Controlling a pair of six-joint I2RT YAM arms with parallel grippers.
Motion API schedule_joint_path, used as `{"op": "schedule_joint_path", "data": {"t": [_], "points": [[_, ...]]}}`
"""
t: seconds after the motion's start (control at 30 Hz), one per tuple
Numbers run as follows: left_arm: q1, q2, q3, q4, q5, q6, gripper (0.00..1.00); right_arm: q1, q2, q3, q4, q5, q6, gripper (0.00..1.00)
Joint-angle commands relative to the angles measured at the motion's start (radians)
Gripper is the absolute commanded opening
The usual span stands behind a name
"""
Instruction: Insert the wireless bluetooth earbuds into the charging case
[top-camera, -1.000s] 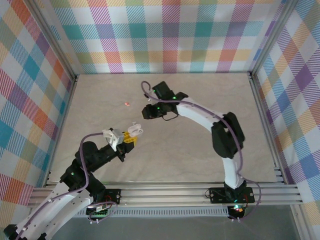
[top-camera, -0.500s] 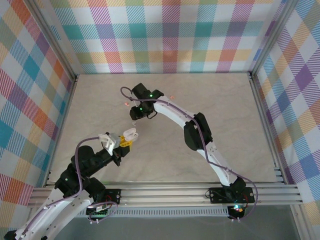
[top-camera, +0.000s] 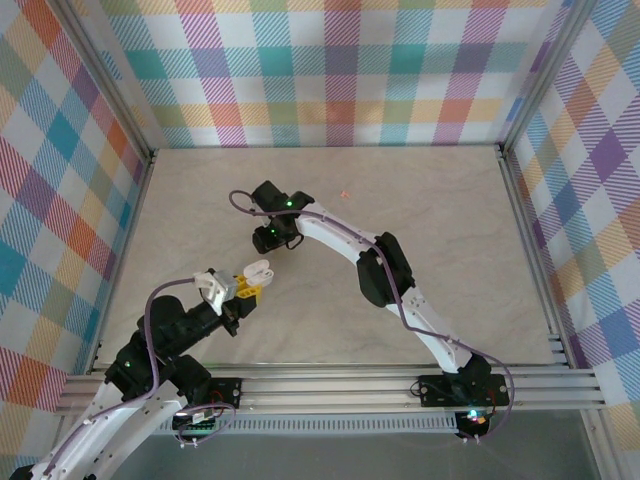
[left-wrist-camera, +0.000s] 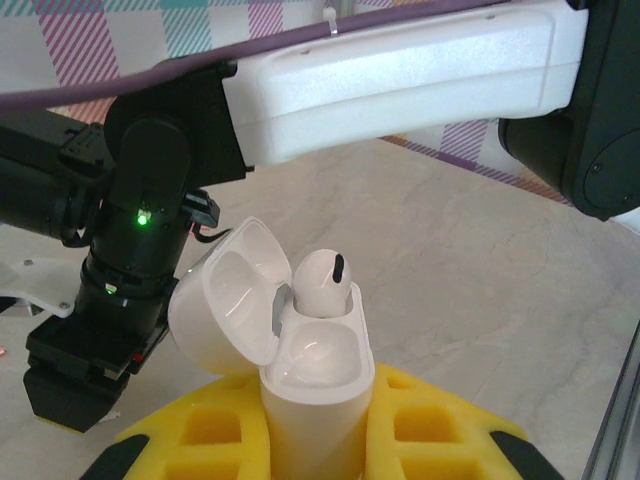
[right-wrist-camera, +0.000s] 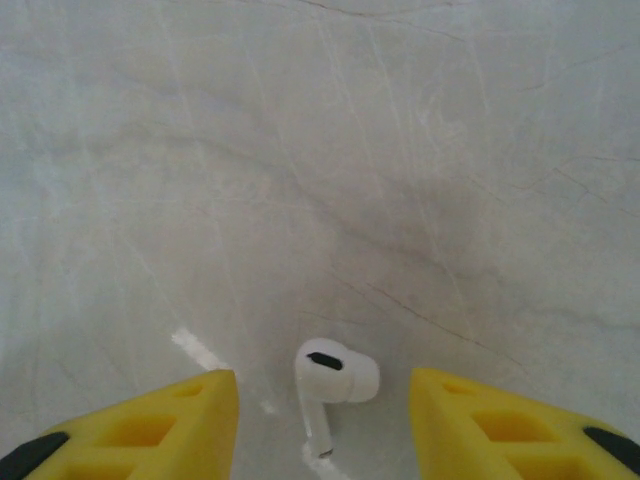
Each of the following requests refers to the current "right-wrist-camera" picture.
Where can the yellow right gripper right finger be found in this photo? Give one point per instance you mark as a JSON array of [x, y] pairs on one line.
[[480, 440]]

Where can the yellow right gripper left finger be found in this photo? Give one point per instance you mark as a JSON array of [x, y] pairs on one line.
[[150, 440]]

